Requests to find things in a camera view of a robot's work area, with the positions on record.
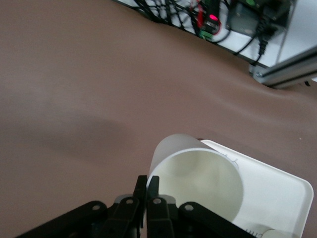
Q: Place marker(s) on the aluminium camera mount profile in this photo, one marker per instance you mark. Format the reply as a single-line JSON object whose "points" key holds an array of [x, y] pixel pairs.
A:
{"points": [[284, 72]]}

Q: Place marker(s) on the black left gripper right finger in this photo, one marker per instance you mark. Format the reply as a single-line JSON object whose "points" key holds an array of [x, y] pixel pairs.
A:
{"points": [[158, 213]]}

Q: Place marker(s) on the green terminal connector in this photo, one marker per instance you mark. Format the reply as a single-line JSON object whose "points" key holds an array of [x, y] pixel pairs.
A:
{"points": [[206, 35]]}

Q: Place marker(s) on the cream bear print tray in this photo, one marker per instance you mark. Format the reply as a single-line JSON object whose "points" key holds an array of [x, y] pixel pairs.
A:
{"points": [[272, 188]]}

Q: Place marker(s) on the white plastic cup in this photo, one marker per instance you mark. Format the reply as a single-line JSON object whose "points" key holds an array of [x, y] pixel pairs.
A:
{"points": [[205, 178]]}

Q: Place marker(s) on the clear acrylic panel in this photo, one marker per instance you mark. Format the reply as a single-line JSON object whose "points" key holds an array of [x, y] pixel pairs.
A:
{"points": [[287, 27]]}

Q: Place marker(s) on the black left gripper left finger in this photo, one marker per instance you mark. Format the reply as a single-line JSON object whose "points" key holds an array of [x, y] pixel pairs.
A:
{"points": [[128, 213]]}

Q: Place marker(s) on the circuit board with red light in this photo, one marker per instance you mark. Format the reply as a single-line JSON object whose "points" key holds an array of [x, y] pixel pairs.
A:
{"points": [[210, 15]]}

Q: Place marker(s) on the grey power supply box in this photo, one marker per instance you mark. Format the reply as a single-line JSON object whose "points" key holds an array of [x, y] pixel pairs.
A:
{"points": [[244, 17]]}

